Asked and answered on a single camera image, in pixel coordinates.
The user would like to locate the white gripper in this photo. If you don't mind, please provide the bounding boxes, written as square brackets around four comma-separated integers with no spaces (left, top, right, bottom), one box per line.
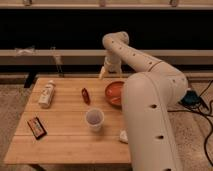
[99,56,122,79]

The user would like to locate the orange ceramic bowl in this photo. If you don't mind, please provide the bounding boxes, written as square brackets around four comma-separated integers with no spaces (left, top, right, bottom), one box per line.
[105,81,124,107]

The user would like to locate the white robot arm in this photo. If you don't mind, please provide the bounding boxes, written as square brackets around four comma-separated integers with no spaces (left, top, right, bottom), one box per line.
[100,32,188,171]

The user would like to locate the small red object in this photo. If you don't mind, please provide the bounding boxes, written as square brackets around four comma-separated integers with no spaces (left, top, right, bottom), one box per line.
[81,88,90,105]

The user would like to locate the translucent plastic cup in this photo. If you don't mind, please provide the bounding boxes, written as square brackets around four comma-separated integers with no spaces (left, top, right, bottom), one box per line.
[85,108,104,132]

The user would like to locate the wooden table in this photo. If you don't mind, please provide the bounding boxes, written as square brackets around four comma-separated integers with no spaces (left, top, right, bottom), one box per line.
[4,78,130,164]

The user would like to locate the white plastic bottle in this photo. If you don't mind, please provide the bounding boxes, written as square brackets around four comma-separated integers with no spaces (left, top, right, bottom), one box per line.
[38,80,55,108]

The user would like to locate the crumpled white paper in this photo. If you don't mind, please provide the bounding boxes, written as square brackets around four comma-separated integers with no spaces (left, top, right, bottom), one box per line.
[119,130,128,143]

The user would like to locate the clear plastic wrap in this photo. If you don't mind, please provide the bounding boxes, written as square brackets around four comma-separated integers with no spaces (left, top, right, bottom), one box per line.
[15,47,35,56]

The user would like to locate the dark snack bar packet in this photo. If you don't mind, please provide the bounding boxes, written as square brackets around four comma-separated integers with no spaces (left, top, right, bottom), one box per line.
[27,117,47,140]

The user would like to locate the blue power adapter box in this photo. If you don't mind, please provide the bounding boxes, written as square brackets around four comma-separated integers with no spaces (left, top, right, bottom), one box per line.
[180,90,200,107]

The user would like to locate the black cable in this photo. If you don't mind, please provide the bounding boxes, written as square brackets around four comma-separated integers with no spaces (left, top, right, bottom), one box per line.
[167,79,213,168]

